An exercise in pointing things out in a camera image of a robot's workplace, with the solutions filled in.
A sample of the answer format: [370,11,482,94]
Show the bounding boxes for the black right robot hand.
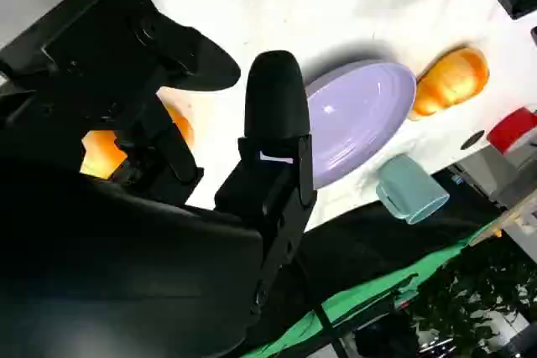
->
[0,0,318,358]

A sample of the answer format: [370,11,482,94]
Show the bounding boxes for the black cloth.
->
[247,167,511,350]

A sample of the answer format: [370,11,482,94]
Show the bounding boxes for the light wooden board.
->
[467,189,537,248]

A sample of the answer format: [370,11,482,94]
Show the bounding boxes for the red cylindrical object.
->
[486,106,537,153]

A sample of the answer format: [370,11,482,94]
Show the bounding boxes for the black round table grommet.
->
[460,131,487,150]

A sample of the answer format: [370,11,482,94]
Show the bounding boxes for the lilac plate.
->
[304,61,418,190]

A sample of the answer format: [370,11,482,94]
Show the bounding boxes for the grey machine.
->
[451,122,537,208]

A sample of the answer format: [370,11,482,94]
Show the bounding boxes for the pale green mug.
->
[374,153,450,226]

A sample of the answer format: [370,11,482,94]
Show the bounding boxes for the orange white toy bread roll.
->
[409,46,491,122]
[78,102,196,179]

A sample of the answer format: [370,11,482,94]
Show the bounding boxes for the green leafy plants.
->
[402,240,537,358]

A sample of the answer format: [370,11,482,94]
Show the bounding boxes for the green cloth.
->
[241,219,504,358]

